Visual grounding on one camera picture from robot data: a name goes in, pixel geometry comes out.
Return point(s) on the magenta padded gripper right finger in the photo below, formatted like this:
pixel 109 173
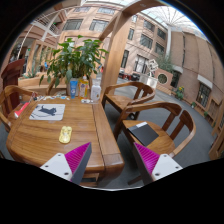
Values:
pixel 153 166

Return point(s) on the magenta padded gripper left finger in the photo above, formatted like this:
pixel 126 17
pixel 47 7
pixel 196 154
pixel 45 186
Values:
pixel 70 166

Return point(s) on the yellow computer mouse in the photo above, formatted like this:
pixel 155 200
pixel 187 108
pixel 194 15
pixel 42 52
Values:
pixel 65 134

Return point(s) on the grey mouse pad with cat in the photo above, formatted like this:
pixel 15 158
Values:
pixel 48 112

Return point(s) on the black notebook on chair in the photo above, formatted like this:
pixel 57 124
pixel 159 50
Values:
pixel 144 133

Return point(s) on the near right wooden chair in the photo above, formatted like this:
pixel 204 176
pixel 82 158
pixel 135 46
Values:
pixel 158 139

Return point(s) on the wooden table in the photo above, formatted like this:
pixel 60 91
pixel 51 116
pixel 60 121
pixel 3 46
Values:
pixel 36 141

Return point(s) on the red book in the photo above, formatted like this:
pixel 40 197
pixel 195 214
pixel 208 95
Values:
pixel 18 112

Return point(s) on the white plastic bottle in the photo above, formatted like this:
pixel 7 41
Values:
pixel 95 91

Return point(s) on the yellow liquid bottle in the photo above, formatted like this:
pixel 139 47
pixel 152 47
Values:
pixel 83 87

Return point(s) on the blue tube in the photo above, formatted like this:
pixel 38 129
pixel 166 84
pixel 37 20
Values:
pixel 73 88

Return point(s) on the left wooden chair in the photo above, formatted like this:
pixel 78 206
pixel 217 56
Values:
pixel 10 101

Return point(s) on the white sculpture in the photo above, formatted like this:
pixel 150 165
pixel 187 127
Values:
pixel 152 66

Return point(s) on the green potted plant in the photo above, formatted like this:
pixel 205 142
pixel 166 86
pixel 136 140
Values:
pixel 71 61

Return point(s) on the dark wooden lectern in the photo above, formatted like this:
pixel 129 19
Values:
pixel 12 72

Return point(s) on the wooden pillar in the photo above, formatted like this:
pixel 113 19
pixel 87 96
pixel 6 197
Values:
pixel 118 28

